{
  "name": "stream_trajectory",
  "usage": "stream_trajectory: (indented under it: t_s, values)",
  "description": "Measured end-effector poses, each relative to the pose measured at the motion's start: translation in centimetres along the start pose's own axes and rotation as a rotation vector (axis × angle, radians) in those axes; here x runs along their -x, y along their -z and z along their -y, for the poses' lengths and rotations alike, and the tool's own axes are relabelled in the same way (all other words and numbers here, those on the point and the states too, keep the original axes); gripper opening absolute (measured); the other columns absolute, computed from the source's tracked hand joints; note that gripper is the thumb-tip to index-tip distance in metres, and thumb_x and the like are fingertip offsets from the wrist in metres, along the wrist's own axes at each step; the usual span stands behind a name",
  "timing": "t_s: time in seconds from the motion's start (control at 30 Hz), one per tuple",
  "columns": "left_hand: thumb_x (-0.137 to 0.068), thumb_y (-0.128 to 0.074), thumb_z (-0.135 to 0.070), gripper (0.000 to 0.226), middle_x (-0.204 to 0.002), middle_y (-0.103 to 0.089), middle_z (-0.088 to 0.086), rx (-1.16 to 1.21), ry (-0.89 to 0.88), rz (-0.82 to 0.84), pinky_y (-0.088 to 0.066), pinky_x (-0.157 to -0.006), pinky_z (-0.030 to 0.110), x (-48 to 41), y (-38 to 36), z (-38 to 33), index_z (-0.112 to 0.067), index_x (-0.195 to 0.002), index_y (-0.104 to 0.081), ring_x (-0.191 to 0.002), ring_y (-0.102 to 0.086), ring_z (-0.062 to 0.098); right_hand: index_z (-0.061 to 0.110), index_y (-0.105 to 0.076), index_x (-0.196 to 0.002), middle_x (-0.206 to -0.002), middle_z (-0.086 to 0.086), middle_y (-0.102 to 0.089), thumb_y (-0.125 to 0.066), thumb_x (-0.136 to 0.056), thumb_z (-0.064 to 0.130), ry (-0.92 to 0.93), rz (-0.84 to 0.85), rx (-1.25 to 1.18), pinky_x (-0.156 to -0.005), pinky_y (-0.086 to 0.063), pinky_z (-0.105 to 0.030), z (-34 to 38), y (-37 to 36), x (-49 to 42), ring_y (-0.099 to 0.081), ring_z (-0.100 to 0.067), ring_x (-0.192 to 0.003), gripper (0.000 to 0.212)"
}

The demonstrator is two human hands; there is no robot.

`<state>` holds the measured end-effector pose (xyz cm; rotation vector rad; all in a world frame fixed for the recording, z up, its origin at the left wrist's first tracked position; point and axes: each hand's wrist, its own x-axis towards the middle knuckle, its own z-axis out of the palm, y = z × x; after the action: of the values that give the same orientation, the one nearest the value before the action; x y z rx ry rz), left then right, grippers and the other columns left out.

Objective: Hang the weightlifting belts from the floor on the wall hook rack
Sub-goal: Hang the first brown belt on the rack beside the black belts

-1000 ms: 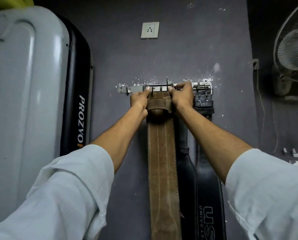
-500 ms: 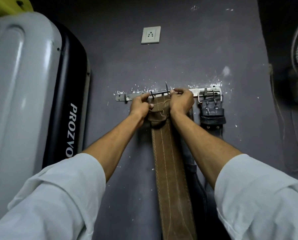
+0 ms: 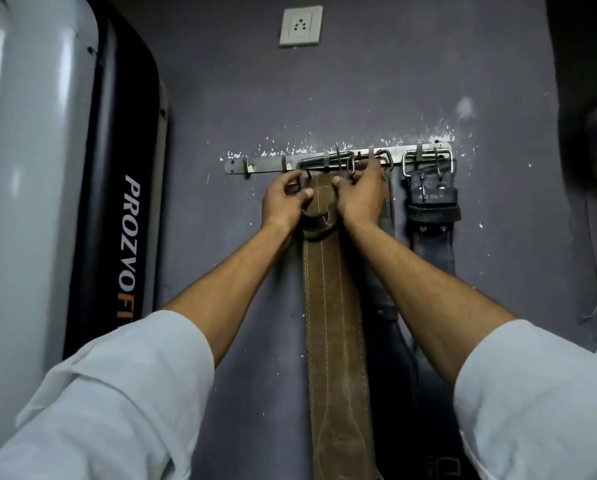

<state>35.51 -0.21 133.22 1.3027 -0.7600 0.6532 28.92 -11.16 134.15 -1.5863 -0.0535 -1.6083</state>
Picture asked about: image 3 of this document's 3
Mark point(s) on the person's left hand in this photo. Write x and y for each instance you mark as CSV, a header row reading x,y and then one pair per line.
x,y
281,204

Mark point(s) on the person's right hand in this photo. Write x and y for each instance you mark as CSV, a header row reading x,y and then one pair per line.
x,y
363,194

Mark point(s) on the brown suede belt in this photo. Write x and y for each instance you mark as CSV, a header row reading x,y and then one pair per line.
x,y
333,344

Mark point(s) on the metal wall hooks rail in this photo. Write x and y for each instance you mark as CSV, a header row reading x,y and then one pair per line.
x,y
268,163

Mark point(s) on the white wall socket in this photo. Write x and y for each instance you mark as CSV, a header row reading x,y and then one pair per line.
x,y
301,25

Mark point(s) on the black belt with red logo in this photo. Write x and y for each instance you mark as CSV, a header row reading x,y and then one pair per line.
x,y
393,369

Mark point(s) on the white long-sleeved shirt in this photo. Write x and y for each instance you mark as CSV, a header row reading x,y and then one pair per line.
x,y
103,394

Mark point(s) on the person's right forearm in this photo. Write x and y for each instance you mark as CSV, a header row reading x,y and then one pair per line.
x,y
428,299

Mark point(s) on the black grey folded treadmill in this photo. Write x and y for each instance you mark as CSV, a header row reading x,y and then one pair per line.
x,y
28,169

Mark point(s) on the person's left forearm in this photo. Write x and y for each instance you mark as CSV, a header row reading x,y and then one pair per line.
x,y
233,289

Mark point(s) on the black USI leather belt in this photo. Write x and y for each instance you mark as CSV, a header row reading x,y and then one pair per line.
x,y
433,244

